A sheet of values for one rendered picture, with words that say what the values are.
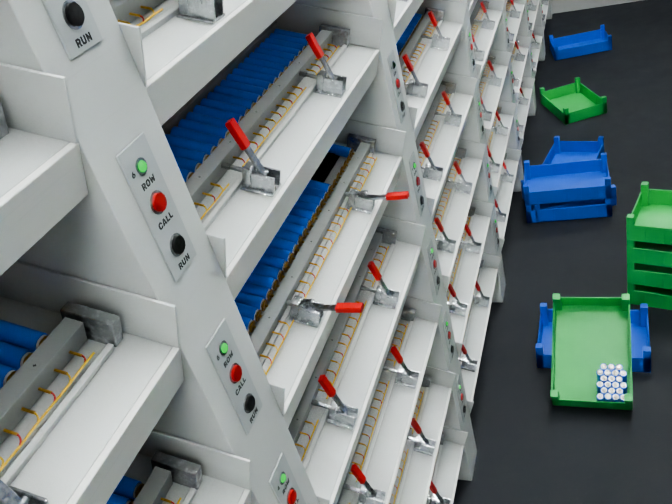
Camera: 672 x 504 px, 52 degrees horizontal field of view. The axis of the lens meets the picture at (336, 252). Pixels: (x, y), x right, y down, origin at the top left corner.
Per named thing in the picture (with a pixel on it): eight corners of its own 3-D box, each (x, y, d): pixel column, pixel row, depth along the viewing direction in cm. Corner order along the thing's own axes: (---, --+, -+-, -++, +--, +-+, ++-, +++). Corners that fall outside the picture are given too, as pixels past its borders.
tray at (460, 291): (487, 228, 210) (497, 191, 201) (455, 370, 165) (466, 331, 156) (423, 213, 214) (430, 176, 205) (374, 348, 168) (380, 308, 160)
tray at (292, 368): (399, 177, 125) (406, 131, 119) (282, 440, 80) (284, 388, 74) (296, 153, 129) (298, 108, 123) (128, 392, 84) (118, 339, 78)
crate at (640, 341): (647, 323, 202) (647, 302, 198) (650, 372, 187) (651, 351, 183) (542, 321, 214) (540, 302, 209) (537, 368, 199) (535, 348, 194)
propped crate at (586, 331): (632, 410, 179) (633, 401, 172) (552, 405, 186) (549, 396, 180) (629, 305, 192) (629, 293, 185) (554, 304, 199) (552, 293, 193)
